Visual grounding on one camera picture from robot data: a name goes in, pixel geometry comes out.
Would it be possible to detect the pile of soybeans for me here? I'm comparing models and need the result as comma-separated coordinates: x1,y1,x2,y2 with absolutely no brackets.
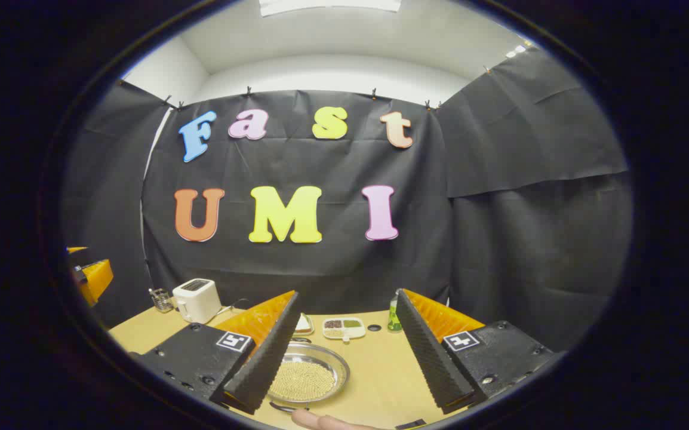
269,361,337,402

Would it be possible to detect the stainless steel pot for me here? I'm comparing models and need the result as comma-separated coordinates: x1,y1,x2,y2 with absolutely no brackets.
266,336,351,414

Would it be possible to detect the large ceiling light panel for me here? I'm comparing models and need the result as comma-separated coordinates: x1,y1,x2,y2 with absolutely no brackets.
259,0,402,17

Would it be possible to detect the white toaster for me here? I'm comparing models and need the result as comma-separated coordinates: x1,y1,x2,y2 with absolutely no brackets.
173,278,222,324

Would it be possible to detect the white divided dish with grains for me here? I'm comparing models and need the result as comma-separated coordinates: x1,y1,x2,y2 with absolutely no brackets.
322,317,367,342

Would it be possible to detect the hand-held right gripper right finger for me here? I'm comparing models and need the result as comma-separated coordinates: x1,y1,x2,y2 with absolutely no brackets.
396,288,565,414

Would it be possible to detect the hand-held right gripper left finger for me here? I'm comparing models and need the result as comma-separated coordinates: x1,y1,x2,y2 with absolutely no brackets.
131,290,302,415

